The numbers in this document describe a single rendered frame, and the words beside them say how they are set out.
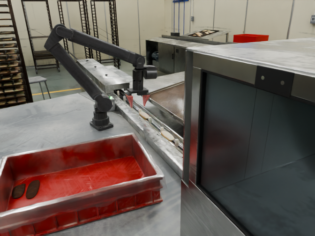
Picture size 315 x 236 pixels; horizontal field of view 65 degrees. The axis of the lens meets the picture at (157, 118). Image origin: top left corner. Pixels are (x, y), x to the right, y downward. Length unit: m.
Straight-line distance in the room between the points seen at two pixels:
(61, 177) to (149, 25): 8.21
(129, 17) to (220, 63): 8.34
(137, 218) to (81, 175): 0.30
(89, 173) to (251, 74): 0.75
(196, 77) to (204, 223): 0.30
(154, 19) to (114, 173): 8.29
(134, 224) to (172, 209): 0.12
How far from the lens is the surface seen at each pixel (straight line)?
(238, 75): 0.36
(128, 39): 8.70
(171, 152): 0.98
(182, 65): 4.96
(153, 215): 0.77
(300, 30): 5.16
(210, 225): 0.54
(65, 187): 0.93
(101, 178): 0.93
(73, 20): 8.28
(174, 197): 0.83
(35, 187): 0.95
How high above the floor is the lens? 1.36
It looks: 23 degrees down
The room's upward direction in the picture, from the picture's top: 1 degrees counter-clockwise
